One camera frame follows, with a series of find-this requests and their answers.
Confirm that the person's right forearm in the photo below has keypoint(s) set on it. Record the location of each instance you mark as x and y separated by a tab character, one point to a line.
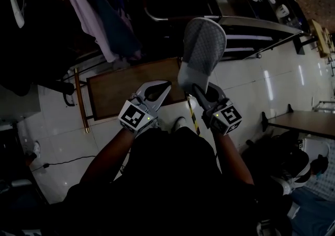
233	159

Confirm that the low brown wooden table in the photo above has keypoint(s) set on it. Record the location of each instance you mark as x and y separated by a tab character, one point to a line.
117	91

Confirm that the person's left forearm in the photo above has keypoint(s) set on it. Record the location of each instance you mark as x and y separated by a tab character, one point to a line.
110	156

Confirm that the grey quilted slipper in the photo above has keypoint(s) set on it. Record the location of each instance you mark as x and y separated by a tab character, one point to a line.
204	46

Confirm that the black clothes rack base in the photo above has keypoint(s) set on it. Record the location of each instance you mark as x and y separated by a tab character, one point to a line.
68	91

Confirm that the dark blue hanging garment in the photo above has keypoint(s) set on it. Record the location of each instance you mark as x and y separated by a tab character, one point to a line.
115	20

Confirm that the person's black clothing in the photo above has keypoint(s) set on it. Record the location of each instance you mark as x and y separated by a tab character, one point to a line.
170	185

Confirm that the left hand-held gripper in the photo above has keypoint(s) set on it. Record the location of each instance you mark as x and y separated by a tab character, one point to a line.
133	117

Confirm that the white patterned mat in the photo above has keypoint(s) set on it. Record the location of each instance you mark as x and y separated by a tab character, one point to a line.
325	185

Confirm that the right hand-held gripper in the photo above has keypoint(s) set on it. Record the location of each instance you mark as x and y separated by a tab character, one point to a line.
226	118

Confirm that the black hanging garment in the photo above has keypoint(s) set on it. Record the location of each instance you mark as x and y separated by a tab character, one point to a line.
34	46

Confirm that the purple hanging garment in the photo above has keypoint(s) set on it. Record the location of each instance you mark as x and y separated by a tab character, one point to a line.
86	15

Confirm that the white clothes hanger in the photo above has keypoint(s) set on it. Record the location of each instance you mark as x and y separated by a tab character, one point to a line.
17	10

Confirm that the person's white shoe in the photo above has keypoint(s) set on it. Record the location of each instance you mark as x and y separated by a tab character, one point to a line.
180	123
37	150

